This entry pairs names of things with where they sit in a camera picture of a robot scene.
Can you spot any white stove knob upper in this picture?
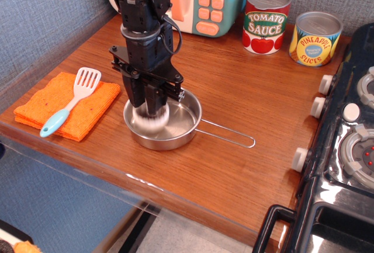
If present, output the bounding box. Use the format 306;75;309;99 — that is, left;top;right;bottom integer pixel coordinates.
318;75;334;95

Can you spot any orange folded cloth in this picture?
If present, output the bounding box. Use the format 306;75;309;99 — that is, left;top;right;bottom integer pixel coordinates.
13;72;120;142

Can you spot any small metal pot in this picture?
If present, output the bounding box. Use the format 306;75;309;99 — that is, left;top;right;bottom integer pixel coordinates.
123;89;256;151

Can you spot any black toy stove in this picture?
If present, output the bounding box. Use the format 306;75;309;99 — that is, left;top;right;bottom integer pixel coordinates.
253;23;373;252

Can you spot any white and blue spatula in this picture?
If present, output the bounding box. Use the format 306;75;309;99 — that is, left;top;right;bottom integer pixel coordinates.
39;67;102;138

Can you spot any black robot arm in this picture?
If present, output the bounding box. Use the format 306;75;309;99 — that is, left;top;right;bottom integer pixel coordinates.
109;0;184;117

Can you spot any white stove knob middle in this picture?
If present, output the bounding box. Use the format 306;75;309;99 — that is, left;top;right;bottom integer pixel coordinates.
310;97;325;119

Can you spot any orange object at corner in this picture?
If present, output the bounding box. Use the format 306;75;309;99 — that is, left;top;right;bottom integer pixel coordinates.
13;241;41;253

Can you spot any white toy mushroom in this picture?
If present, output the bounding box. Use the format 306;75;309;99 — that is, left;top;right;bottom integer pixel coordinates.
132;103;170;134

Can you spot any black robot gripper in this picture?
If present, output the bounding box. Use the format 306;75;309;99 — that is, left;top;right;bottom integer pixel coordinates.
109;23;185;116

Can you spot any teal toy microwave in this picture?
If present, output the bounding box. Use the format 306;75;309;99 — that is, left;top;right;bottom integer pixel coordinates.
110;0;245;37

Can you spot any white stove knob lower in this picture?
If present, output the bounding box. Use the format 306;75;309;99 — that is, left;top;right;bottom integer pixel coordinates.
292;147;309;173

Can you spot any tomato sauce can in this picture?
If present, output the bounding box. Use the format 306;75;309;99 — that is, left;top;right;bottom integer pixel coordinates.
242;0;292;55

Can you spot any white stove knob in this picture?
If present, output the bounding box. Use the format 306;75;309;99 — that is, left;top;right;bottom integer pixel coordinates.
310;97;325;119
292;147;309;173
318;75;334;95

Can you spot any pineapple slices can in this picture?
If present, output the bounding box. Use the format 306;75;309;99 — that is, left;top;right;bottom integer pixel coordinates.
289;11;343;67

